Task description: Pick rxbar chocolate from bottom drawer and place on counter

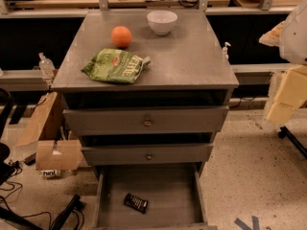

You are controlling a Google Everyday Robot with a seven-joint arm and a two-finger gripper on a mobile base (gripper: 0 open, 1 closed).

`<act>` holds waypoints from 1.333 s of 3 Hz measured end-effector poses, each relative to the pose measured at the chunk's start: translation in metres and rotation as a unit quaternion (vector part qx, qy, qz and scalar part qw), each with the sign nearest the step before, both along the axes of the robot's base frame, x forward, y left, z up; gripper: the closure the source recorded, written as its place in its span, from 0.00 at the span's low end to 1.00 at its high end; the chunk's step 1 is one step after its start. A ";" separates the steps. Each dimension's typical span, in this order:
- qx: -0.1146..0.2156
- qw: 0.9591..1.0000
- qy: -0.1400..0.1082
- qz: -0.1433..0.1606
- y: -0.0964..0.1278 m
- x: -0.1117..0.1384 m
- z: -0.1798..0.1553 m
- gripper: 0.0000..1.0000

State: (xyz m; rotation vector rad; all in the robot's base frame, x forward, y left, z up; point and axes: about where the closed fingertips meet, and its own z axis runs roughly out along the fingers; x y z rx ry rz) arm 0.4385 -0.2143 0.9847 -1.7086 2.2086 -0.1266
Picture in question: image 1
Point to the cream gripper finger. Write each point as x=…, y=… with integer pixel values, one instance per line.
x=272, y=37
x=291, y=94

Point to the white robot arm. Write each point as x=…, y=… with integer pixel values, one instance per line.
x=292, y=45

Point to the grey top drawer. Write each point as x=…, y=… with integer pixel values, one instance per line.
x=116, y=121

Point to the grey drawer cabinet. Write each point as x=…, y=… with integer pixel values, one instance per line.
x=187, y=68

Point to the grey middle drawer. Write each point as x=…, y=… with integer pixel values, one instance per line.
x=150, y=154

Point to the grey open bottom drawer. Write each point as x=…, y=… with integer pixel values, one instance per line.
x=173, y=192

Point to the black stand leg right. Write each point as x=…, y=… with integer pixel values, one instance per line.
x=284, y=132

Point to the black stand leg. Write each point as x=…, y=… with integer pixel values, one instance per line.
x=284, y=132
x=74, y=204

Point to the white pump bottle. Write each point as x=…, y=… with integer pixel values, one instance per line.
x=225, y=49

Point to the white bowl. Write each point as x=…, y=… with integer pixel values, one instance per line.
x=161, y=22

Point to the orange fruit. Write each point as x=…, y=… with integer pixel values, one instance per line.
x=121, y=37

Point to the green chip bag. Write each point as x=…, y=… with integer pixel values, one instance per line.
x=115, y=66

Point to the clear plastic bottle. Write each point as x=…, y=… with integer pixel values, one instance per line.
x=46, y=66

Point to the black stand leg left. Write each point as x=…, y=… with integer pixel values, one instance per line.
x=74, y=204

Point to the brown cardboard box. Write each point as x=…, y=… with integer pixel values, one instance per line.
x=52, y=151

